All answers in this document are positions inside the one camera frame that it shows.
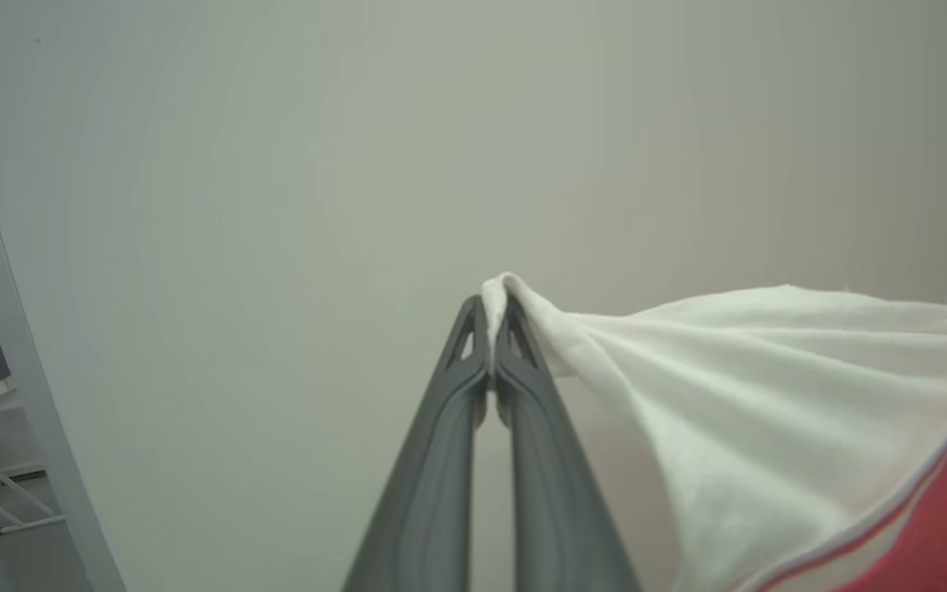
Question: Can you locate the white partition panel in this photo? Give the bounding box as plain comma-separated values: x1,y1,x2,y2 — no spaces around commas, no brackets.
0,0,947,592

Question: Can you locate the grey partition frame post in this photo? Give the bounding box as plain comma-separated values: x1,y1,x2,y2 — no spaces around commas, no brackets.
0,25,127,592

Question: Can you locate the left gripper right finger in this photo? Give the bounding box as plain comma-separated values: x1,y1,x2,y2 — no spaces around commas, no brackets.
494,292,644,592

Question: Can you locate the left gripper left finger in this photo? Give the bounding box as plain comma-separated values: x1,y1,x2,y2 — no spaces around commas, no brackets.
342,294,492,592

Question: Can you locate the red and white garment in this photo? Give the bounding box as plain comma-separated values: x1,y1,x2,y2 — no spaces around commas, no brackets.
482,273,947,592

